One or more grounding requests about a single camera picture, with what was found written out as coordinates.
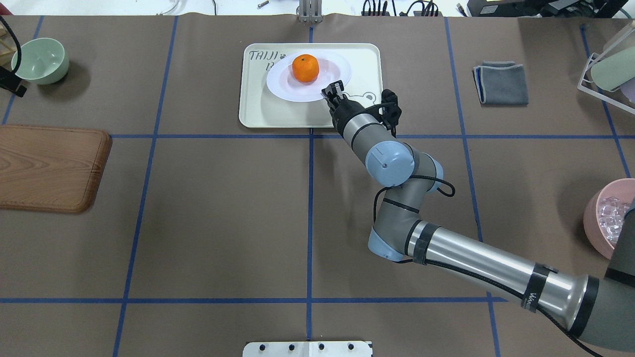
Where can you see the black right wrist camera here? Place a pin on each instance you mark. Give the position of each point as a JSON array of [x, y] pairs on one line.
[[388, 111]]

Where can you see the orange mandarin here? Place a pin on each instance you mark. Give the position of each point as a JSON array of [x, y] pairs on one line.
[[305, 68]]

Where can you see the wooden cutting board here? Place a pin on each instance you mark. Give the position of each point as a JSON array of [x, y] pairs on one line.
[[47, 169]]

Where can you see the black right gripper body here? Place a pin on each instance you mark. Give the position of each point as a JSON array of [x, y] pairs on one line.
[[341, 110]]

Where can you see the clear ice cubes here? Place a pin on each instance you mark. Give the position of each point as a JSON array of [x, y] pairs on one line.
[[611, 213]]

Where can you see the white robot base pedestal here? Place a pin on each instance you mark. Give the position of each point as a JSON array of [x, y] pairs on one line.
[[309, 349]]

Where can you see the green cup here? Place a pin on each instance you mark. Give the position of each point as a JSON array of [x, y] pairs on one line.
[[609, 73]]

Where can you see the black monitor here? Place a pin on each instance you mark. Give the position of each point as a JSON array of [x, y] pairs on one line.
[[545, 8]]

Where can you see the white cup rack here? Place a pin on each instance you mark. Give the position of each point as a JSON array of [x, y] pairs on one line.
[[620, 41]]

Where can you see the folded grey cloth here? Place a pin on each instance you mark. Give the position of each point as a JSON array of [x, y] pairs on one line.
[[501, 83]]

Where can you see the purple cup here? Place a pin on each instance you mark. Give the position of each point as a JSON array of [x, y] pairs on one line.
[[628, 90]]

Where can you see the light green bowl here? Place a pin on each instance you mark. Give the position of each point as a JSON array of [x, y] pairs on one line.
[[44, 61]]

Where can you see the aluminium frame post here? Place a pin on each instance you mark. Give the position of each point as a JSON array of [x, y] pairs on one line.
[[310, 11]]

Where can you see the pink bowl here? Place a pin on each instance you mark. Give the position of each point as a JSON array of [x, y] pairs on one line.
[[623, 189]]

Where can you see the wooden cup rack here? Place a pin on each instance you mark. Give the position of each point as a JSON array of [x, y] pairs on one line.
[[7, 50]]

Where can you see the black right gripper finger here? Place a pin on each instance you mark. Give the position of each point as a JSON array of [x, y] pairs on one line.
[[333, 94]]

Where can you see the cream bear tray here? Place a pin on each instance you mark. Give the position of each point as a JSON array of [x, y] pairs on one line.
[[271, 97]]

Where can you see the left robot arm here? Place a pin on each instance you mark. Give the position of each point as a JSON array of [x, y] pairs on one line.
[[9, 80]]

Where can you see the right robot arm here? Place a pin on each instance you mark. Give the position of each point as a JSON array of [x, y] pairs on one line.
[[588, 310]]

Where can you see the white round plate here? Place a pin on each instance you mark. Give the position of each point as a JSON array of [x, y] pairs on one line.
[[332, 67]]

